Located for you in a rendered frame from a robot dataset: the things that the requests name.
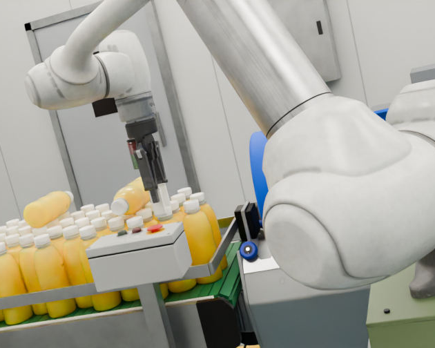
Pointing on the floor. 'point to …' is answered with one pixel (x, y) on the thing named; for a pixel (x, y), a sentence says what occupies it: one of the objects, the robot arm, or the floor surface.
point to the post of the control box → (156, 315)
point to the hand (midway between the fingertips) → (160, 200)
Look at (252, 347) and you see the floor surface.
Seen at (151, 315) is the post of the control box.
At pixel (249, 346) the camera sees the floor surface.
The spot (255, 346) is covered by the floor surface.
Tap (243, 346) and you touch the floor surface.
